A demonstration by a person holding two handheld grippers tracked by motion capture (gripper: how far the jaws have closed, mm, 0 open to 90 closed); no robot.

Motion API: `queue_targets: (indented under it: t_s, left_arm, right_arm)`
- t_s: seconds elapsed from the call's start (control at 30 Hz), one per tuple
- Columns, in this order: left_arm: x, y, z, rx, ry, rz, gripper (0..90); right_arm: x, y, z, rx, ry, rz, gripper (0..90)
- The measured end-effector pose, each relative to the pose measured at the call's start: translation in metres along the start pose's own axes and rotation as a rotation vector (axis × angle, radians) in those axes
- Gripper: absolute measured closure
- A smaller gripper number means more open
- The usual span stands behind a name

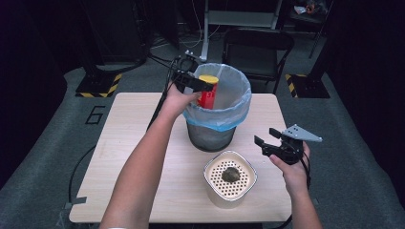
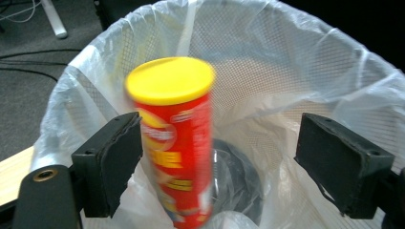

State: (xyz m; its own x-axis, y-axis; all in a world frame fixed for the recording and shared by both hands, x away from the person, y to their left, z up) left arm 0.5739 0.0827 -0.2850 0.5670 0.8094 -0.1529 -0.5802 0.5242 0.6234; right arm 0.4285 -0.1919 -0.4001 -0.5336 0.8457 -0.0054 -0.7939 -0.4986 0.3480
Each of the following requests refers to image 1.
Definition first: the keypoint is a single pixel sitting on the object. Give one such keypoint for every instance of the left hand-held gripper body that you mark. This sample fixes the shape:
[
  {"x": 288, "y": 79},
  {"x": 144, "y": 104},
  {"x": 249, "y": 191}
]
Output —
[{"x": 183, "y": 71}]

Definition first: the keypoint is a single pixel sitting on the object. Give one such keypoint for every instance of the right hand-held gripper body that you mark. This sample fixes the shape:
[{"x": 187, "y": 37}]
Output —
[{"x": 289, "y": 151}]

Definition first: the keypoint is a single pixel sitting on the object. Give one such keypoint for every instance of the red can with yellow lid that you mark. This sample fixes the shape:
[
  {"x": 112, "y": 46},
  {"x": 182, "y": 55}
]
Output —
[{"x": 208, "y": 97}]

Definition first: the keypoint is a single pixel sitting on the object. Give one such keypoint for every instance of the translucent blue bin liner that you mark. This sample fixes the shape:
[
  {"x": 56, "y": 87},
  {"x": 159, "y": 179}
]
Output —
[{"x": 234, "y": 105}]

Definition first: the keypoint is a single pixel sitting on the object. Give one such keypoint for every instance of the beige container with perforated strainer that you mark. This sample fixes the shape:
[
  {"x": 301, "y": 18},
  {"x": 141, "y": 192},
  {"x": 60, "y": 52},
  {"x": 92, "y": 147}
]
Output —
[{"x": 230, "y": 179}]

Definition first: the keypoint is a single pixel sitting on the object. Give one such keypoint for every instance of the grey mesh trash bin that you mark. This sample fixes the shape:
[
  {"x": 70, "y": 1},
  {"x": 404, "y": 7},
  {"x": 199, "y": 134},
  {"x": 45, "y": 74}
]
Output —
[{"x": 210, "y": 136}]

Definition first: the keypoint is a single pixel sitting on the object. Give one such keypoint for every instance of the person's right hand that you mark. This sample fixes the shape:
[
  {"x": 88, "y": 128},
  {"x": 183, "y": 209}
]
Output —
[{"x": 294, "y": 176}]

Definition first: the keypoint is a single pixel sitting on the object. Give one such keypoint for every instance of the person's left hand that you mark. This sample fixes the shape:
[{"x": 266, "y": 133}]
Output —
[{"x": 178, "y": 103}]

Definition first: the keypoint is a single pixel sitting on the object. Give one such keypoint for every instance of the black folding chair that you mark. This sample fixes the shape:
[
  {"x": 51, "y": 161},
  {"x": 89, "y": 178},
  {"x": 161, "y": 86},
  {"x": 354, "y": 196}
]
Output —
[{"x": 254, "y": 57}]

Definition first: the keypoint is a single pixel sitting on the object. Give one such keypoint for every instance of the black cabinet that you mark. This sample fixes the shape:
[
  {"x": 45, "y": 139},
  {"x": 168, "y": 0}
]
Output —
[{"x": 114, "y": 28}]

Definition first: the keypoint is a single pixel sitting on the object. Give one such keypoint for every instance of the black metal stand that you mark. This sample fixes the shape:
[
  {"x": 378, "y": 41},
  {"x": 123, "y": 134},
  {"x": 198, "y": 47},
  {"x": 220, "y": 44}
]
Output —
[{"x": 320, "y": 31}]

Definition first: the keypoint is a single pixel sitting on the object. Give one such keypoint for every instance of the grey tape strip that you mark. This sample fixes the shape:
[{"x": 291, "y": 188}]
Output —
[{"x": 76, "y": 202}]

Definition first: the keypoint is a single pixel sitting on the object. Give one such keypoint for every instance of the hazard-striped black base plate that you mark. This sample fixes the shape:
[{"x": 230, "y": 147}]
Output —
[
  {"x": 310, "y": 87},
  {"x": 95, "y": 86}
]

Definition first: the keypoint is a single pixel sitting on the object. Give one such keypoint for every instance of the white metal desk frame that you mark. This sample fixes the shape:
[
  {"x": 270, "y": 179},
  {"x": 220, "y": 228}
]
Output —
[{"x": 238, "y": 17}]

